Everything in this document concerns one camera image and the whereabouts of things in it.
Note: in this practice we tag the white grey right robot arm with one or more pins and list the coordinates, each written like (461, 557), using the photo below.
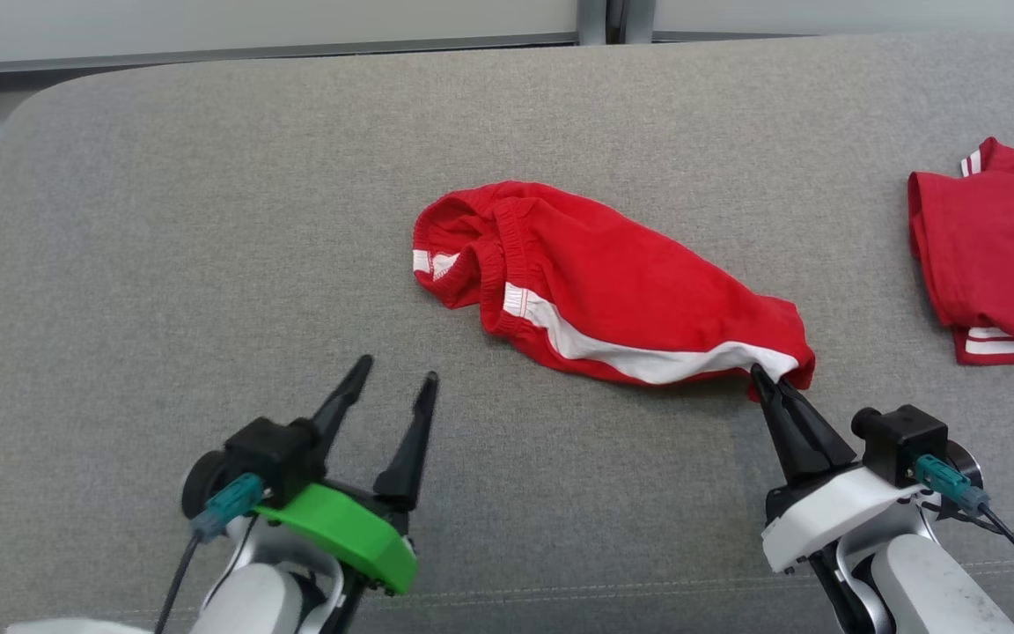
(929, 590)

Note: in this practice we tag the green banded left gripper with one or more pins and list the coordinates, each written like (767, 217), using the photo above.
(349, 528)

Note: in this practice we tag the red shorts with white stripe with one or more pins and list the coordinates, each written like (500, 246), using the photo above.
(613, 273)

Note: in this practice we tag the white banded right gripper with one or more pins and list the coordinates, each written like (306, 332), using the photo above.
(815, 519)

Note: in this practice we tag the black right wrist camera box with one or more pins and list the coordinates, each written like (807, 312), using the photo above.
(907, 436)

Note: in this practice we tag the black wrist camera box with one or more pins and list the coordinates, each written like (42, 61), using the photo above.
(274, 453)
(907, 436)

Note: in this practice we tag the red shirt with white sleeves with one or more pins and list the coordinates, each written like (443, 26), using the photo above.
(1000, 246)

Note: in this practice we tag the grey double partition post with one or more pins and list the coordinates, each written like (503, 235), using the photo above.
(595, 22)

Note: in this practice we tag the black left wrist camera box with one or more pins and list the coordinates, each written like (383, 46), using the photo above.
(274, 453)

